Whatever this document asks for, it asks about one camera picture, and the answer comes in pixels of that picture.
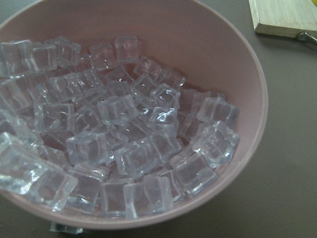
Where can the wooden cutting board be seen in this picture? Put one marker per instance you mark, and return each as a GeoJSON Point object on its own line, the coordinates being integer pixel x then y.
{"type": "Point", "coordinates": [284, 18]}

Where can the pink bowl with ice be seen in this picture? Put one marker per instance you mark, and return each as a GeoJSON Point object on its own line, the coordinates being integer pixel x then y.
{"type": "Point", "coordinates": [184, 34]}

